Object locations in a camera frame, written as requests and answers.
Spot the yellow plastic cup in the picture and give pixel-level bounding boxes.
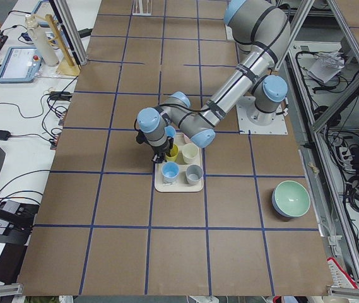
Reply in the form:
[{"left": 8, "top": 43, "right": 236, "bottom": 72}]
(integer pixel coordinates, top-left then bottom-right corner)
[{"left": 165, "top": 144, "right": 179, "bottom": 162}]

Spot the teach pendant tablet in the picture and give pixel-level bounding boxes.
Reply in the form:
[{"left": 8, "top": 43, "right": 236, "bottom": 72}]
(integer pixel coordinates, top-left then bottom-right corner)
[{"left": 0, "top": 47, "right": 42, "bottom": 83}]

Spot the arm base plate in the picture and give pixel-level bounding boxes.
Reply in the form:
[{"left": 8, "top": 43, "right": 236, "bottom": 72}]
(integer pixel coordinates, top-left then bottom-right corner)
[{"left": 236, "top": 97, "right": 288, "bottom": 135}]

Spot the cream plastic cup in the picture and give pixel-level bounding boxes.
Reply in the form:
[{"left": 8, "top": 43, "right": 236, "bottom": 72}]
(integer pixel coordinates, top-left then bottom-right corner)
[{"left": 182, "top": 143, "right": 199, "bottom": 164}]

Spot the grey plastic cup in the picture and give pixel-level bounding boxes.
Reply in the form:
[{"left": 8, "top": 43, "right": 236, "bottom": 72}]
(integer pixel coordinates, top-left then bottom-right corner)
[{"left": 185, "top": 164, "right": 204, "bottom": 185}]

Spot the cream plastic tray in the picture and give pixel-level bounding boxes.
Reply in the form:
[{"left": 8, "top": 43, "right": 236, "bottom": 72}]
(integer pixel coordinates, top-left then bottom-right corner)
[{"left": 154, "top": 133, "right": 203, "bottom": 193}]

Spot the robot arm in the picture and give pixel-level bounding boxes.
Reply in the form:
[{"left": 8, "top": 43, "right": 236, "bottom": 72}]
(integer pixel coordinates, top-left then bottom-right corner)
[{"left": 136, "top": 1, "right": 290, "bottom": 163}]

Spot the blue plastic cup far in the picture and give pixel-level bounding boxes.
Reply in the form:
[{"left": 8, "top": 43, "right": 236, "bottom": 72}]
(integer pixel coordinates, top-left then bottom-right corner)
[{"left": 161, "top": 162, "right": 180, "bottom": 183}]

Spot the green bowl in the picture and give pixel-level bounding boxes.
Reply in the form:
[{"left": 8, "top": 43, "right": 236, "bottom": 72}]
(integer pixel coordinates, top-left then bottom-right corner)
[{"left": 272, "top": 180, "right": 310, "bottom": 218}]

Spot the wooden stand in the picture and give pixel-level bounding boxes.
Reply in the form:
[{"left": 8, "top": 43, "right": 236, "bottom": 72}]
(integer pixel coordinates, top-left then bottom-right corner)
[{"left": 34, "top": 14, "right": 80, "bottom": 76}]

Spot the white bottle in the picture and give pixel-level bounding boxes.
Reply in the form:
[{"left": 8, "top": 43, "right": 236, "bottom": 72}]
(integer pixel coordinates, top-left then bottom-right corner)
[{"left": 25, "top": 14, "right": 59, "bottom": 67}]

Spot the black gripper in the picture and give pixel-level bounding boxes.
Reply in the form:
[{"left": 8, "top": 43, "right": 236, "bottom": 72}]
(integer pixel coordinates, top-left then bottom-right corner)
[{"left": 136, "top": 130, "right": 174, "bottom": 163}]

